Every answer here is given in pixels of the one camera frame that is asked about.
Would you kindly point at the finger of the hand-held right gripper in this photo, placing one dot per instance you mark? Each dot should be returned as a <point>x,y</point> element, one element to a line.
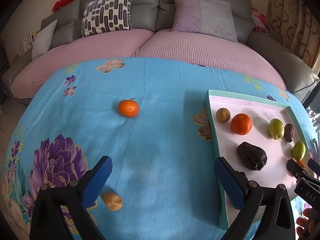
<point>315,166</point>
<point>295,168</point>

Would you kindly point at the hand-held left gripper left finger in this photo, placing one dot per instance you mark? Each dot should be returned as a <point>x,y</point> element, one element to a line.
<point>98,180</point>

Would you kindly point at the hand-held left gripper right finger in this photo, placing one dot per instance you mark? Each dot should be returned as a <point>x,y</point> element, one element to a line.
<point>228,182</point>

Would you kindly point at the small orange fruit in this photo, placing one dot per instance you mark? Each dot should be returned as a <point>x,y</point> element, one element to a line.
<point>300,164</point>

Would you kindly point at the green jujube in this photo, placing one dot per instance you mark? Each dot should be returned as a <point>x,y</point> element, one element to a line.
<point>298,150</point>
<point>276,129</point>

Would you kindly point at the large dark date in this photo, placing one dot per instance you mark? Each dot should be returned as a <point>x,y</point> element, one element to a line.
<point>251,155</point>

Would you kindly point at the small dark date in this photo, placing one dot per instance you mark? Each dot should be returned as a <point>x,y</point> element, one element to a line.
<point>290,132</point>

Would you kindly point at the orange tangerine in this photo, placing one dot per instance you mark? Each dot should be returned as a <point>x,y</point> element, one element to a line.
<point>128,108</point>
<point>241,124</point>

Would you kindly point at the brown round fruit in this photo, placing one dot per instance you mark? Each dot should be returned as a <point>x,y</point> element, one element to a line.
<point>223,115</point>

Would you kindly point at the teal tray with white inside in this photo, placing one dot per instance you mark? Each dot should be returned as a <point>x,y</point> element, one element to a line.
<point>250,105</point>

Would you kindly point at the person's right hand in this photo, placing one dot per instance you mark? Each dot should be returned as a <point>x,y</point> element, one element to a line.
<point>303,221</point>

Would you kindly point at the grey metal bars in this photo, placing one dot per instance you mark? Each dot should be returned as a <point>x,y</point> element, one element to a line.
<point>315,146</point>

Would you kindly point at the tan oblong fruit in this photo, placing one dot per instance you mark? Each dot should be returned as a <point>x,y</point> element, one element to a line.
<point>113,201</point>

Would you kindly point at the blue floral blanket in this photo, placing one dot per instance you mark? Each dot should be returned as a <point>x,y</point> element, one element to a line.
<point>162,130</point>

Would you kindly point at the pink sofa seat cover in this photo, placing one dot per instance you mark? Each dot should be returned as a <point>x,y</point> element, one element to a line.
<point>200,47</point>
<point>87,52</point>

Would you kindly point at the brown patterned curtain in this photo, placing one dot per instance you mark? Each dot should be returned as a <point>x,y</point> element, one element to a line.
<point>292,17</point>

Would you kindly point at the pink floral cloth on armrest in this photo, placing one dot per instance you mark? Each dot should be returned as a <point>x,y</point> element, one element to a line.
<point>260,21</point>

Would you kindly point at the white slatted rack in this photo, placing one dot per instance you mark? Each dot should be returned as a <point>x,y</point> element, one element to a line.
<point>28,41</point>

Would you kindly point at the black white patterned pillow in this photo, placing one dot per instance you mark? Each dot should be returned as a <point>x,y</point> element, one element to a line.
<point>107,12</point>

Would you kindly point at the lilac pillow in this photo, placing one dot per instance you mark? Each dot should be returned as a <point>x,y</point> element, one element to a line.
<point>200,15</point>

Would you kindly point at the grey sofa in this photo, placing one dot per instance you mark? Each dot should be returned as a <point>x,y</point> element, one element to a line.
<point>150,5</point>

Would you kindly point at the red plastic bag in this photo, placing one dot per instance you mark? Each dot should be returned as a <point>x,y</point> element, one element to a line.
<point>66,0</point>

